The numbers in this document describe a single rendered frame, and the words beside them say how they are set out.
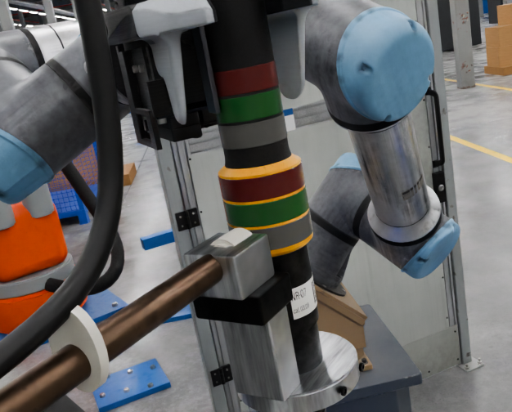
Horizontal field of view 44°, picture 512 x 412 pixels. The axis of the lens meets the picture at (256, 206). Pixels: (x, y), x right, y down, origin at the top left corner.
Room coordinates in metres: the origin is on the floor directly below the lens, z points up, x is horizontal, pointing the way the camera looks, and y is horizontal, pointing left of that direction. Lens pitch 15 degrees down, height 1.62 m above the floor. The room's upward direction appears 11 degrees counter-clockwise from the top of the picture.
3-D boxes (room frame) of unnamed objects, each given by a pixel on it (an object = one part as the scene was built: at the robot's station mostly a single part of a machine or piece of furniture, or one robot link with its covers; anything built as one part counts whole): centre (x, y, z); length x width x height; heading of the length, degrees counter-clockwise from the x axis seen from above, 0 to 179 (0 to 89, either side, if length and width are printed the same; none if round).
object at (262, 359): (0.31, 0.00, 1.47); 0.09 x 0.07 x 0.10; 145
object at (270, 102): (0.32, -0.01, 1.58); 0.03 x 0.03 x 0.01
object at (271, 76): (0.32, -0.01, 1.59); 0.03 x 0.03 x 0.01
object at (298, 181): (0.32, -0.01, 1.54); 0.04 x 0.04 x 0.01
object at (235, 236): (0.29, 0.01, 1.52); 0.02 x 0.02 x 0.02; 55
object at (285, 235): (0.32, -0.01, 1.52); 0.04 x 0.04 x 0.01
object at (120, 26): (0.35, 0.04, 1.63); 0.09 x 0.05 x 0.02; 10
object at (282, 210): (0.32, -0.01, 1.53); 0.04 x 0.04 x 0.01
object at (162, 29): (0.31, 0.03, 1.61); 0.09 x 0.03 x 0.06; 10
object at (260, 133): (0.32, -0.01, 1.57); 0.03 x 0.03 x 0.01
